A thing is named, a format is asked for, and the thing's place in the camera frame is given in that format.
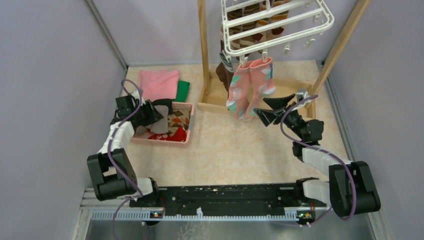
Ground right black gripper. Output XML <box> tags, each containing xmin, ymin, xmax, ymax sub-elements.
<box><xmin>253</xmin><ymin>93</ymin><xmax>305</xmax><ymax>140</ymax></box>

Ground grey brown sock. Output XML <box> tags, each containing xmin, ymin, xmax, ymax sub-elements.
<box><xmin>135</xmin><ymin>105</ymin><xmax>169</xmax><ymax>136</ymax></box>

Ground pink patterned sock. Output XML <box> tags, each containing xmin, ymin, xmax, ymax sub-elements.
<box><xmin>244</xmin><ymin>57</ymin><xmax>276</xmax><ymax>120</ymax></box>
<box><xmin>226</xmin><ymin>60</ymin><xmax>253</xmax><ymax>120</ymax></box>

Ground dark brown grey-cuffed sock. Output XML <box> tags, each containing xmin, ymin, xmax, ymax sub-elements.
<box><xmin>215</xmin><ymin>51</ymin><xmax>234</xmax><ymax>92</ymax></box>

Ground white clip hanger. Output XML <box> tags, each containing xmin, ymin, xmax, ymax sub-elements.
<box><xmin>220</xmin><ymin>0</ymin><xmax>335</xmax><ymax>61</ymax></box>

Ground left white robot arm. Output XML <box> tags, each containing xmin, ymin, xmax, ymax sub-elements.
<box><xmin>86</xmin><ymin>90</ymin><xmax>164</xmax><ymax>207</ymax></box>

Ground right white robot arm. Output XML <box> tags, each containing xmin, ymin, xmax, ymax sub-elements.
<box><xmin>253</xmin><ymin>95</ymin><xmax>381</xmax><ymax>220</ymax></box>

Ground wooden hanger stand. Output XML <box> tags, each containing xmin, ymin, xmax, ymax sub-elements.
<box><xmin>197</xmin><ymin>0</ymin><xmax>370</xmax><ymax>114</ymax></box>

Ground pink plastic basket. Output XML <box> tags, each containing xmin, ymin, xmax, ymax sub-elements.
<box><xmin>129</xmin><ymin>101</ymin><xmax>195</xmax><ymax>149</ymax></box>

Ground red patterned sock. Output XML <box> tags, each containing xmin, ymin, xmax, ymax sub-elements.
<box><xmin>148</xmin><ymin>109</ymin><xmax>190</xmax><ymax>142</ymax></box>

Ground pink towel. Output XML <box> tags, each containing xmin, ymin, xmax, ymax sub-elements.
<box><xmin>139</xmin><ymin>70</ymin><xmax>180</xmax><ymax>102</ymax></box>

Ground green cloth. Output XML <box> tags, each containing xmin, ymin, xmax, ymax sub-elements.
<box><xmin>173</xmin><ymin>80</ymin><xmax>190</xmax><ymax>103</ymax></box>

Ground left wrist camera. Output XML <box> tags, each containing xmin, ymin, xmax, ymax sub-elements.
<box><xmin>130</xmin><ymin>89</ymin><xmax>145</xmax><ymax>106</ymax></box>

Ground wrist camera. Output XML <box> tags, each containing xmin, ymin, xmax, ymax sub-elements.
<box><xmin>295</xmin><ymin>88</ymin><xmax>310</xmax><ymax>103</ymax></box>
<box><xmin>130</xmin><ymin>89</ymin><xmax>145</xmax><ymax>106</ymax></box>

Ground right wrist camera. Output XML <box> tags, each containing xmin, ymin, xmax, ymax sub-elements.
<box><xmin>295</xmin><ymin>88</ymin><xmax>310</xmax><ymax>103</ymax></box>

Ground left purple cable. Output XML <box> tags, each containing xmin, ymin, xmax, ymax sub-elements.
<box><xmin>106</xmin><ymin>78</ymin><xmax>147</xmax><ymax>240</ymax></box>

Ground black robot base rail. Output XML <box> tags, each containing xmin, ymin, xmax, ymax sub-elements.
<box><xmin>129</xmin><ymin>183</ymin><xmax>327</xmax><ymax>224</ymax></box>

